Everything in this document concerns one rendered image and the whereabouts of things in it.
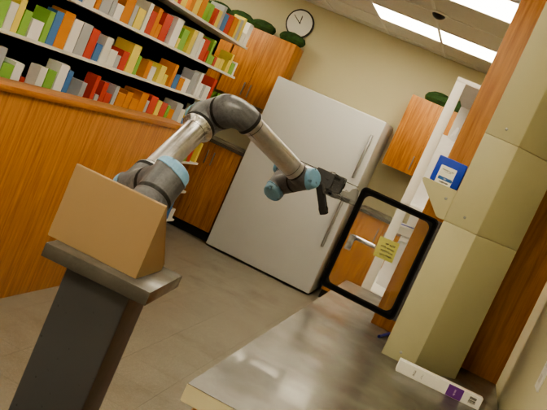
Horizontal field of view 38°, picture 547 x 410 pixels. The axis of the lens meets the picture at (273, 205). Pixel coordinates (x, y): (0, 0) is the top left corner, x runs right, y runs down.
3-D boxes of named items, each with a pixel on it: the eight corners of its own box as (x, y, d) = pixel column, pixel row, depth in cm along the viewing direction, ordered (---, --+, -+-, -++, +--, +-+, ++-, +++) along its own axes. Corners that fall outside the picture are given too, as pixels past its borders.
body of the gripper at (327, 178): (345, 179, 292) (316, 166, 295) (336, 201, 293) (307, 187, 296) (348, 180, 300) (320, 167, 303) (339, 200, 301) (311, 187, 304)
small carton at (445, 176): (448, 186, 264) (455, 170, 264) (449, 187, 259) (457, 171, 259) (434, 181, 265) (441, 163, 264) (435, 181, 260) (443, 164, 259)
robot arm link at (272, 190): (280, 183, 285) (294, 164, 292) (257, 187, 293) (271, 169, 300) (291, 200, 289) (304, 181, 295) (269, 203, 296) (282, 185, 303)
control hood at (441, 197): (447, 217, 282) (459, 191, 281) (443, 220, 251) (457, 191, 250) (417, 203, 285) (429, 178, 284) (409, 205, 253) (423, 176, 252)
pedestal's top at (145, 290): (40, 255, 216) (45, 242, 216) (85, 243, 248) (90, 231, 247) (144, 306, 212) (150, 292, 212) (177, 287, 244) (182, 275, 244)
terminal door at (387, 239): (392, 321, 286) (439, 220, 282) (318, 283, 296) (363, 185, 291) (393, 321, 287) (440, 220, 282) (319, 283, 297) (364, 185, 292)
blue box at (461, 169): (457, 190, 279) (468, 167, 278) (456, 190, 270) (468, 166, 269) (431, 179, 282) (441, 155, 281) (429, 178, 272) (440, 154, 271)
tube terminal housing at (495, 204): (456, 368, 282) (552, 168, 273) (453, 389, 251) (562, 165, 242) (391, 335, 288) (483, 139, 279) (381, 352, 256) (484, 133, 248)
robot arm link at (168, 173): (154, 177, 227) (178, 148, 236) (125, 185, 236) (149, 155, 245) (178, 208, 233) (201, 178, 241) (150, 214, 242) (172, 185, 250)
